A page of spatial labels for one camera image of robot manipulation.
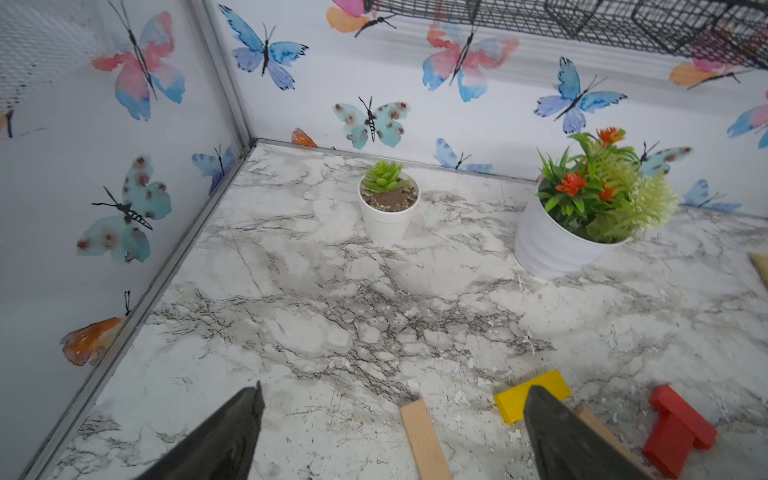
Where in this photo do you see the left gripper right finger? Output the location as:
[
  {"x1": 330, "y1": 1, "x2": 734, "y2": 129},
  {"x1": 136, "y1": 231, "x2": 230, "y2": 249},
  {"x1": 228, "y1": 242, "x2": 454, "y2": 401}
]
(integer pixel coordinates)
[{"x1": 524, "y1": 386, "x2": 649, "y2": 480}]

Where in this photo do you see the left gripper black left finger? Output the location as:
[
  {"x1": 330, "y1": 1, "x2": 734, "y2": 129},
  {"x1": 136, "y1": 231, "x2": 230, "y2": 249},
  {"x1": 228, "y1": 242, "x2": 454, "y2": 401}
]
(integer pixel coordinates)
[{"x1": 138, "y1": 384, "x2": 265, "y2": 480}]

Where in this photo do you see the natural wood block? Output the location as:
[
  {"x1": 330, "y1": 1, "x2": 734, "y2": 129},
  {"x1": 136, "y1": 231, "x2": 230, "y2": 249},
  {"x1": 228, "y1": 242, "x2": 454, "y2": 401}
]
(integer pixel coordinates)
[
  {"x1": 576, "y1": 406, "x2": 651, "y2": 479},
  {"x1": 400, "y1": 399, "x2": 452, "y2": 480}
]

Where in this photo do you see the yellow block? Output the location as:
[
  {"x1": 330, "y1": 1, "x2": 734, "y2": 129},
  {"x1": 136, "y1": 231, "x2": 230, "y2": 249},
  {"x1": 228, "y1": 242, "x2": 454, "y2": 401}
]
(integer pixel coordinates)
[{"x1": 494, "y1": 370, "x2": 572, "y2": 425}]

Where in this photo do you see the red block long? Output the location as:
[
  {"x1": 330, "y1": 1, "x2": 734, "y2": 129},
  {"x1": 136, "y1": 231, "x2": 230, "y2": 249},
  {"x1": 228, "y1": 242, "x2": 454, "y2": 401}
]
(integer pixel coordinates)
[{"x1": 642, "y1": 413, "x2": 696, "y2": 479}]

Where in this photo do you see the red block short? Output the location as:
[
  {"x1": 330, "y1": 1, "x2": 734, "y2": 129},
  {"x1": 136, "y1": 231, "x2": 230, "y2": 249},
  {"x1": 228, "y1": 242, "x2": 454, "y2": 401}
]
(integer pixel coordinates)
[{"x1": 649, "y1": 385, "x2": 717, "y2": 450}]

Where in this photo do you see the flowering potted plant white pot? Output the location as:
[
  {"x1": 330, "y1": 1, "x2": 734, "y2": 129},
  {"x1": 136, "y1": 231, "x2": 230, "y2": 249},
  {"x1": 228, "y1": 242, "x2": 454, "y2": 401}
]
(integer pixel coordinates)
[{"x1": 513, "y1": 127, "x2": 679, "y2": 279}]

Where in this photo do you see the small green potted plant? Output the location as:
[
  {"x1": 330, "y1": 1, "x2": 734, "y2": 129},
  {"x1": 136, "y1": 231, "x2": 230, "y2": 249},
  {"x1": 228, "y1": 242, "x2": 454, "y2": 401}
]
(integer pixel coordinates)
[{"x1": 357, "y1": 160, "x2": 421, "y2": 247}]

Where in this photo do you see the black wire wall basket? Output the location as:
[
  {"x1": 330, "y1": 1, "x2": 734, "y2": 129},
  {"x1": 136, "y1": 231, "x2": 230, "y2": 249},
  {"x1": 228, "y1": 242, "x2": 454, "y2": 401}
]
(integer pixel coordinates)
[{"x1": 364, "y1": 0, "x2": 767, "y2": 70}]

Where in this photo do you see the white mesh wall basket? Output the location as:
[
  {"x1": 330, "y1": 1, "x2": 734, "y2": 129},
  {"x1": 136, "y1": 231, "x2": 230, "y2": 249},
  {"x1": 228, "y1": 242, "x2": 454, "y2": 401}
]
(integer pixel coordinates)
[{"x1": 1, "y1": 1, "x2": 106, "y2": 114}]

